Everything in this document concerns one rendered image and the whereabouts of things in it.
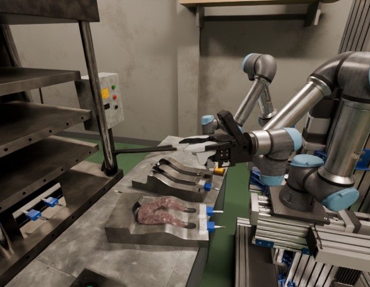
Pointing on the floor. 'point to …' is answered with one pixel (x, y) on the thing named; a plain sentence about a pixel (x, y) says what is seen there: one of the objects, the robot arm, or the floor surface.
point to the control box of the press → (111, 119)
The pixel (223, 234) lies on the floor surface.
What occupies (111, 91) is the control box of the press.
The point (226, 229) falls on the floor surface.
